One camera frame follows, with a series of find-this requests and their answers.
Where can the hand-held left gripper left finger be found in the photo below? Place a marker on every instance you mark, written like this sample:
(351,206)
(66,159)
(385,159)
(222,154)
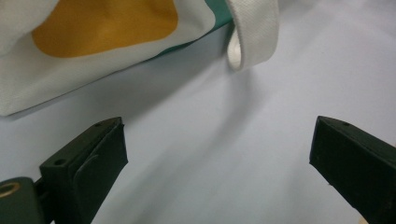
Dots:
(84,168)

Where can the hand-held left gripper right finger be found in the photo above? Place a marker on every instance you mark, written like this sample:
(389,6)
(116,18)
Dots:
(358,168)

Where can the white canvas tote bag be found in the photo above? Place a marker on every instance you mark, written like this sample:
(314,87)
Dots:
(102,31)

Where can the white table cover sheet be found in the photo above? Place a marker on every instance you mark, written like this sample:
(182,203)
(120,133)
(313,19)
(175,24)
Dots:
(218,140)

